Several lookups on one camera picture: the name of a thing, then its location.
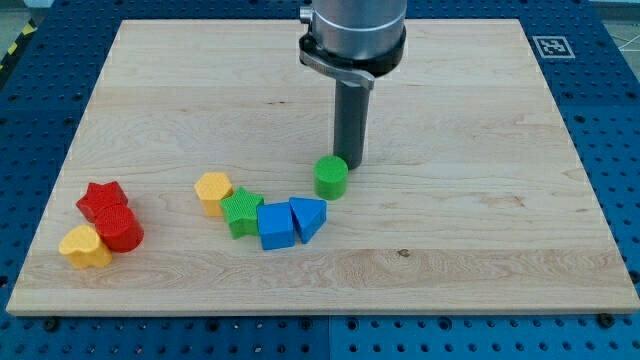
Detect green star block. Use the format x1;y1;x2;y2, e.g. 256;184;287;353
220;186;264;239

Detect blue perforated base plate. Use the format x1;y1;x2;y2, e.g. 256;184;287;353
1;1;639;359

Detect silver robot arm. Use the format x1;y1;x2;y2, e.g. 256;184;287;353
299;0;408;169

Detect white fiducial marker tag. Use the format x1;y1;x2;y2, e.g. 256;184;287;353
532;35;575;59

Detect yellow heart block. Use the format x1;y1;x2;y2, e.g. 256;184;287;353
58;225;113;270

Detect green cylinder block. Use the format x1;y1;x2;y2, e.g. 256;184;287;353
313;156;349;200

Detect blue cube block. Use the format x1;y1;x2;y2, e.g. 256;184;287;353
257;202;295;251

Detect blue triangle block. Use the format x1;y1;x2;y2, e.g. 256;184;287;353
289;197;327;244

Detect red cylinder block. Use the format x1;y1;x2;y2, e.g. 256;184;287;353
95;205;144;253

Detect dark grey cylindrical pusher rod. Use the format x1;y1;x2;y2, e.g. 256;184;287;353
333;81;370;170

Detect light wooden board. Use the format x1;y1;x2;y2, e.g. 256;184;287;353
7;19;639;316

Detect yellow hexagon block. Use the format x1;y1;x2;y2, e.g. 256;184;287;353
194;172;234;217

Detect red star block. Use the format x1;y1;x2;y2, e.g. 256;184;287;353
76;181;128;223

